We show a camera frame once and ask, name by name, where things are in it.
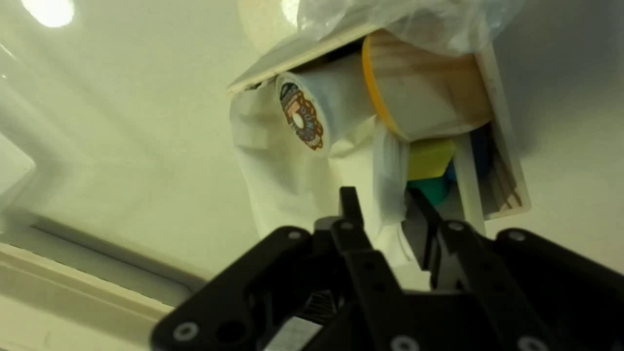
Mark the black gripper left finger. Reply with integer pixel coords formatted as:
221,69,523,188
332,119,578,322
149,186,406,351

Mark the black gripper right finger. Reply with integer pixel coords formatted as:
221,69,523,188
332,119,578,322
402,197,624,351

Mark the yellow block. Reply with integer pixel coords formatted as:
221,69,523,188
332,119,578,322
406,137,459,182

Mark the paper cup with donut logo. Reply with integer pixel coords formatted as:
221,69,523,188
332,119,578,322
276,53,381,156

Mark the crumpled clear plastic bag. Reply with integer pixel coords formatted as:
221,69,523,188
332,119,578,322
295,0,525,59

